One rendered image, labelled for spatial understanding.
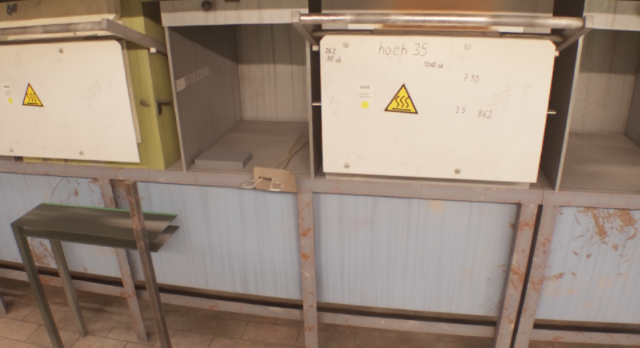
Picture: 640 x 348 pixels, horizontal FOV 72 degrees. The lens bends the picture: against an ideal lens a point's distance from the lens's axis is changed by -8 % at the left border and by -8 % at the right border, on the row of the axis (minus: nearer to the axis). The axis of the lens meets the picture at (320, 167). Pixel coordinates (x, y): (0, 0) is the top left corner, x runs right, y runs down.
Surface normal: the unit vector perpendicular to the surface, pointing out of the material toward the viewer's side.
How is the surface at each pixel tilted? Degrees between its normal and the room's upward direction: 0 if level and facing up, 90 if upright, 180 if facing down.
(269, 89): 90
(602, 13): 90
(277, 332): 0
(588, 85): 90
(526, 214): 90
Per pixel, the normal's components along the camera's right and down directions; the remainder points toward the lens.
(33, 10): -0.18, 0.38
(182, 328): -0.03, -0.92
